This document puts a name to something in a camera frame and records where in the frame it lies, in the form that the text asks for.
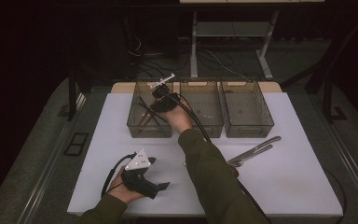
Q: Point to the translucent grey plastic bin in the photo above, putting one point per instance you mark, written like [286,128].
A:
[245,107]
[206,105]
[149,132]

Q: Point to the metal knife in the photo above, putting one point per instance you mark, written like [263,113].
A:
[261,144]

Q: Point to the person's right hand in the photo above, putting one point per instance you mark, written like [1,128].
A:
[180,119]

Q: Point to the black rectangular floor frame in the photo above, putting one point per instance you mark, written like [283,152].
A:
[75,133]

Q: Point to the thin black stand post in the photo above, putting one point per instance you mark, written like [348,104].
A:
[72,99]

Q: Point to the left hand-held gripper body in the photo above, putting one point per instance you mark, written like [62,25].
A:
[136,180]

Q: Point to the grey metal desk frame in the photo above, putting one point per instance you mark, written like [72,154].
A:
[194,46]

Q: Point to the person's left hand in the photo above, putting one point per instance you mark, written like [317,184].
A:
[121,191]

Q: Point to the black angled stand frame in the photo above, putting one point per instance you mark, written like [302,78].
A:
[327,93]

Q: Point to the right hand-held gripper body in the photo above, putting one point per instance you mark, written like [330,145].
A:
[167,101]

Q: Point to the metal fork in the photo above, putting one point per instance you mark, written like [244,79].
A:
[258,152]

